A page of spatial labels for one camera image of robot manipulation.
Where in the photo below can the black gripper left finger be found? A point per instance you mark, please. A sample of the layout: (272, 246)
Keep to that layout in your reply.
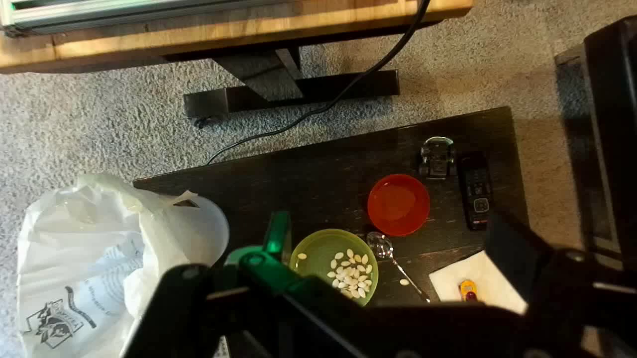
(278, 232)

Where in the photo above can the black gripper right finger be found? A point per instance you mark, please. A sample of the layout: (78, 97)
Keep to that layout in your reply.
(524, 242)

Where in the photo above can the pile of white seeds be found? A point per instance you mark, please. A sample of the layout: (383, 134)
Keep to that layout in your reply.
(351, 276)

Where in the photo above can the clear shiny spoon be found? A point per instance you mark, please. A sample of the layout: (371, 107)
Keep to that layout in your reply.
(381, 244)

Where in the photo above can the green plastic bowl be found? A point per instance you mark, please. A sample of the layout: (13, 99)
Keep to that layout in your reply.
(317, 256)

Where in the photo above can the red plastic bowl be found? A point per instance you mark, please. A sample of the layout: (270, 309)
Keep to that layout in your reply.
(399, 206)

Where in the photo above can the single white seed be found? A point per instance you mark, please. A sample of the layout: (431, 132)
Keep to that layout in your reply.
(405, 282)
(301, 256)

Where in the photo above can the white paper napkin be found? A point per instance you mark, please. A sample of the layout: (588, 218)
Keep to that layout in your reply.
(495, 272)

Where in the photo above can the black coffee table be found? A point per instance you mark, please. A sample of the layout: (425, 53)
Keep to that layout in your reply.
(319, 180)

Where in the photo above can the black remote control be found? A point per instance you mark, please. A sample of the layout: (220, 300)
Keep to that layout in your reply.
(475, 192)

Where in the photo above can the small orange item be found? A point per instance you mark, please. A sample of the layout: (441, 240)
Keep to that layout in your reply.
(469, 292)

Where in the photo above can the small clear glass jar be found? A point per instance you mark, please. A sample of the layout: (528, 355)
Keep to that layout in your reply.
(439, 158)

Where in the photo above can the black stand foot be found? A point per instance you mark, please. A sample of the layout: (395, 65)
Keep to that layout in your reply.
(291, 91)

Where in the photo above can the bin with white bag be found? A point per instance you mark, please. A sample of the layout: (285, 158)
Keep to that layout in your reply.
(86, 252)

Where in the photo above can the wooden robot platform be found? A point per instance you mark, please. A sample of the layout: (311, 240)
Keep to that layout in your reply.
(200, 37)

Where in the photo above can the aluminium rail frame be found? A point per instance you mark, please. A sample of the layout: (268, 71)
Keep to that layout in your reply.
(100, 13)

